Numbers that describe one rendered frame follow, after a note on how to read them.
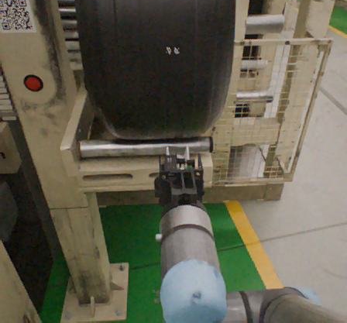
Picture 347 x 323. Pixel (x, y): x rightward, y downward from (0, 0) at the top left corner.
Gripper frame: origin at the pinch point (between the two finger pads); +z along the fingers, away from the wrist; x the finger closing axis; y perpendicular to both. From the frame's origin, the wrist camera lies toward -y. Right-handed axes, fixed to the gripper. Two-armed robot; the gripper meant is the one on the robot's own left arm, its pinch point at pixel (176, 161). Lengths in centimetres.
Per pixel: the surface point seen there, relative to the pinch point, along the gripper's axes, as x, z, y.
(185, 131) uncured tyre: -2.6, 8.4, 2.5
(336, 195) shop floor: -99, 94, -88
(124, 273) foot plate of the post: 21, 49, -93
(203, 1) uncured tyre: -4.7, 2.4, 29.7
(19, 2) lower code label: 31.0, 19.7, 27.7
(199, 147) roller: -7.0, 16.4, -6.6
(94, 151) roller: 19.5, 16.4, -6.7
